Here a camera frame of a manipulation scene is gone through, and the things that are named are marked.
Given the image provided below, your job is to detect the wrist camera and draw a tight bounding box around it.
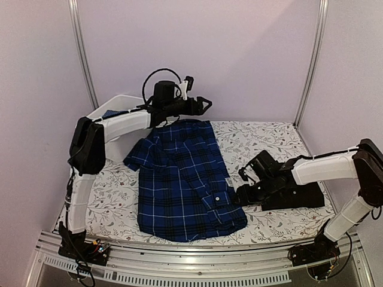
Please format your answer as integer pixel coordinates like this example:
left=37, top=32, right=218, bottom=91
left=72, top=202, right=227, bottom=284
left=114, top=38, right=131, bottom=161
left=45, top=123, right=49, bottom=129
left=238, top=164, right=258, bottom=184
left=179, top=76, right=194, bottom=100

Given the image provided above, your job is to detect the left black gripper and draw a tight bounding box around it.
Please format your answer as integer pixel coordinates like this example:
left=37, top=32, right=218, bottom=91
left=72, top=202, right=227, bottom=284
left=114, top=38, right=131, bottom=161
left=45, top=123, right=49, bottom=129
left=165, top=97, right=213, bottom=117

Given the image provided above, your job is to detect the folded black shirt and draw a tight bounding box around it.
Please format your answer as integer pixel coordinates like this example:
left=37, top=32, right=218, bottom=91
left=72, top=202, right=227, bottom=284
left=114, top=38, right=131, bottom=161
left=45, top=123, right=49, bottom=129
left=261, top=182, right=325, bottom=211

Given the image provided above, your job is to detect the front aluminium rail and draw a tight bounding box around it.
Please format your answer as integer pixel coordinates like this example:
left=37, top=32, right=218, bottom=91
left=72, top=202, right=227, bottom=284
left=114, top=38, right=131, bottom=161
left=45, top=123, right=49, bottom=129
left=26, top=231, right=375, bottom=286

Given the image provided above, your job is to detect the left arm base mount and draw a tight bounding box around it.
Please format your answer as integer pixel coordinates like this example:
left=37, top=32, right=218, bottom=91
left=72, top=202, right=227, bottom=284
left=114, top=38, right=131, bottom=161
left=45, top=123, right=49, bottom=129
left=58, top=236, right=110, bottom=266

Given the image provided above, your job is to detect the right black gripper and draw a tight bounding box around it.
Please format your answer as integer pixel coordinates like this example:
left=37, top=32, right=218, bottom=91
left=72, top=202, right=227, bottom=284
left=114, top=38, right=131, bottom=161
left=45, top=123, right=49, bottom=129
left=232, top=175, right=276, bottom=207

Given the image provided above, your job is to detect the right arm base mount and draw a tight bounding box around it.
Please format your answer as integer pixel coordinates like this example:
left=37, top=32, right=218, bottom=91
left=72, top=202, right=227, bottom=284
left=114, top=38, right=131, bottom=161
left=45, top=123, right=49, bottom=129
left=287, top=237, right=341, bottom=281

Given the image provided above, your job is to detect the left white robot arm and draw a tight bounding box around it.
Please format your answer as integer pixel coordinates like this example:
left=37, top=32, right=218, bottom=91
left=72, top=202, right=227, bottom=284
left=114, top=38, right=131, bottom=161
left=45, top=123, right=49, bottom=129
left=59, top=76, right=212, bottom=259

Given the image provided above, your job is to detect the right aluminium frame post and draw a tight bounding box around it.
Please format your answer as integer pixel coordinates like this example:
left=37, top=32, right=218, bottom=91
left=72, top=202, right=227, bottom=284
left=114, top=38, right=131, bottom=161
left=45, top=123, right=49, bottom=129
left=293, top=0, right=329, bottom=126

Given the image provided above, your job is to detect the left aluminium frame post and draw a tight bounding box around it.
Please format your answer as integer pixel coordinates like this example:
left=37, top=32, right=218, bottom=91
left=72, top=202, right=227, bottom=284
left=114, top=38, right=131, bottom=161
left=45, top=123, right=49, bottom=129
left=68, top=0, right=99, bottom=110

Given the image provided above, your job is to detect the blue plaid long sleeve shirt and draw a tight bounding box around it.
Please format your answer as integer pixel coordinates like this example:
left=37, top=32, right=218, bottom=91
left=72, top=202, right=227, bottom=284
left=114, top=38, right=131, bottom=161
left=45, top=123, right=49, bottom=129
left=123, top=120, right=248, bottom=242

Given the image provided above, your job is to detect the blue checked shirt in bin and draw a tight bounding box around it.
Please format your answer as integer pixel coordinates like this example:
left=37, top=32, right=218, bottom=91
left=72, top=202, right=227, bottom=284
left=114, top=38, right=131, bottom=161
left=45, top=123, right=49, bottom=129
left=102, top=110, right=126, bottom=119

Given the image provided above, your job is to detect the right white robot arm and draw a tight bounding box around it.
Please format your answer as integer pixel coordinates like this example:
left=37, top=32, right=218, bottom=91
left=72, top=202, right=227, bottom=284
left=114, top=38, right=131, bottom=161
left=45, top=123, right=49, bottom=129
left=235, top=138, right=382, bottom=261

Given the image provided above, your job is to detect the white plastic bin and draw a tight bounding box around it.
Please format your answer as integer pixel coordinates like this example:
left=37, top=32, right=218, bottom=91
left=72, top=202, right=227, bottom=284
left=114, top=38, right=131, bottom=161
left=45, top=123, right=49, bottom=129
left=87, top=94, right=151, bottom=162

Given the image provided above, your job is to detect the aluminium frame post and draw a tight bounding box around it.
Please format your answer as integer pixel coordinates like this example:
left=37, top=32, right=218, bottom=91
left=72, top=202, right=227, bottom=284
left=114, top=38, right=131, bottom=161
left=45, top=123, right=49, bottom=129
left=68, top=0, right=99, bottom=110
left=293, top=0, right=329, bottom=126

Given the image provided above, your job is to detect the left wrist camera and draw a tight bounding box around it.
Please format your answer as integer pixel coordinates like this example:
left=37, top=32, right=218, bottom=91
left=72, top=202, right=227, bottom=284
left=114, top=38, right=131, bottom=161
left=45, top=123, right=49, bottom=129
left=179, top=76, right=194, bottom=100

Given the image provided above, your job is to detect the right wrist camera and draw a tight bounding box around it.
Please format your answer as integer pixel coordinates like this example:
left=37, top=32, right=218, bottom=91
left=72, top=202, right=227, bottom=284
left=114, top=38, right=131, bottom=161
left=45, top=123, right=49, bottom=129
left=238, top=164, right=258, bottom=184

